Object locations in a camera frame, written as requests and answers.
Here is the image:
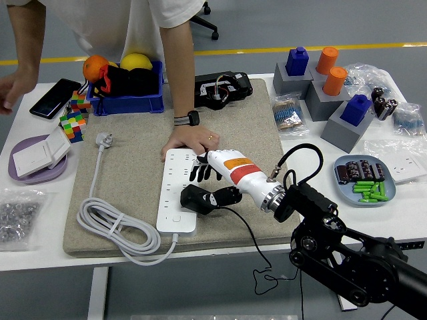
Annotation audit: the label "person's left hand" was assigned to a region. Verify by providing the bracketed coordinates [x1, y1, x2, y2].
[161, 125, 221, 163]

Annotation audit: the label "person's right hand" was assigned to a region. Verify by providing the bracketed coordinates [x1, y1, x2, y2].
[0, 71, 31, 116]

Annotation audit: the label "robot right hand white shell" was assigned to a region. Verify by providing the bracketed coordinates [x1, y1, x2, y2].
[189, 149, 280, 209]

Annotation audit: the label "black plug adapter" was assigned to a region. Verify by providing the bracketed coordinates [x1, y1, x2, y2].
[179, 184, 218, 216]

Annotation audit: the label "thin black adapter cord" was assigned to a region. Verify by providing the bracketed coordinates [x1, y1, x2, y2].
[218, 205, 305, 320]

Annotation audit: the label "white power strip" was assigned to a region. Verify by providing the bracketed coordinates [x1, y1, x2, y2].
[155, 148, 201, 234]

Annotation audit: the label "black wristwatch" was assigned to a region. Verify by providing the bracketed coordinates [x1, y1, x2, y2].
[173, 109, 200, 127]

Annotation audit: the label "grey-brown mat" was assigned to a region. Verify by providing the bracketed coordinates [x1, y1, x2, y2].
[62, 78, 303, 258]

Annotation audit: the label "black smartphone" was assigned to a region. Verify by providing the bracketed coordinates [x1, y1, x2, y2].
[29, 77, 82, 120]

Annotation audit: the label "colourful puzzle cube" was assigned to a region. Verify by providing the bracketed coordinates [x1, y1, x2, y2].
[69, 90, 92, 114]
[59, 111, 88, 144]

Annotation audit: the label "clear bag of taped resistors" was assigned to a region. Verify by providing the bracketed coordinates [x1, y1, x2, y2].
[272, 92, 310, 139]

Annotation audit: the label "blue plastic bin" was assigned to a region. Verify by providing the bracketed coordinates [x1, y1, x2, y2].
[85, 60, 165, 117]

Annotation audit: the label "orange fruit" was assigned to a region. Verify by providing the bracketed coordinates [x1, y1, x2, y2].
[82, 55, 111, 83]

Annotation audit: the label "black and red pouch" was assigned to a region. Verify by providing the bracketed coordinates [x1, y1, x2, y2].
[79, 64, 160, 116]

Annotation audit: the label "purple plate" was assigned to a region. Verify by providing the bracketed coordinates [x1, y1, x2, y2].
[7, 134, 73, 185]

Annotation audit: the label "grey block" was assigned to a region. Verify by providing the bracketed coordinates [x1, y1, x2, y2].
[305, 79, 353, 123]
[308, 61, 334, 83]
[320, 101, 376, 155]
[272, 62, 314, 100]

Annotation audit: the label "large yellow lemon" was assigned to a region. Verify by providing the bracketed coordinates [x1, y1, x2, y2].
[119, 53, 153, 71]

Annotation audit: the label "blue-grey plate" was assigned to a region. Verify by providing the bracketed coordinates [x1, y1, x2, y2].
[334, 155, 397, 207]

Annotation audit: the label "black office chair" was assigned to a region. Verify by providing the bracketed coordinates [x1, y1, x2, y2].
[189, 1, 220, 41]

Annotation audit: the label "blue peg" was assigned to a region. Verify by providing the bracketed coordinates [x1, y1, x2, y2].
[285, 46, 310, 77]
[339, 94, 372, 127]

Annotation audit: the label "person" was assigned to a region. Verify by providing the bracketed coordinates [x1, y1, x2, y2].
[39, 0, 206, 67]

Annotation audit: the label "orange cylinder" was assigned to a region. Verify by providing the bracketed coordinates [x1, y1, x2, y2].
[315, 46, 340, 75]
[322, 66, 349, 97]

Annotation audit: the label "clear bag of metal nuts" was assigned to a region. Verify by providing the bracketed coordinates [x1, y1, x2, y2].
[0, 188, 47, 251]

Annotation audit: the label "clear plastic bag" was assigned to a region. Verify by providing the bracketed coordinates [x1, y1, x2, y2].
[363, 138, 427, 186]

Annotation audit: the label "large clear bag blue resistors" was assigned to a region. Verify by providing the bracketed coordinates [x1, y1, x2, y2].
[343, 63, 400, 97]

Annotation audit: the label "small clear bag blue resistors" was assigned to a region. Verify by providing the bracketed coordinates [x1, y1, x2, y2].
[390, 102, 426, 137]

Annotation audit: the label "black electronic device with wires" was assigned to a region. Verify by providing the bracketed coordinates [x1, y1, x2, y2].
[193, 71, 254, 111]

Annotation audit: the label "small white switch panel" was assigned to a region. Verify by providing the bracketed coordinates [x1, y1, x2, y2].
[45, 126, 73, 169]

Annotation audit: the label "large white switch panel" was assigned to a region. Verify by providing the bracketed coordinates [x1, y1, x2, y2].
[12, 139, 54, 178]

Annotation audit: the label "white power strip cord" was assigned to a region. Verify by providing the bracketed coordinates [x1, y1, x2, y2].
[76, 132, 179, 267]

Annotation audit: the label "white wall socket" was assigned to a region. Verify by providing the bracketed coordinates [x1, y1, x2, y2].
[383, 156, 427, 185]

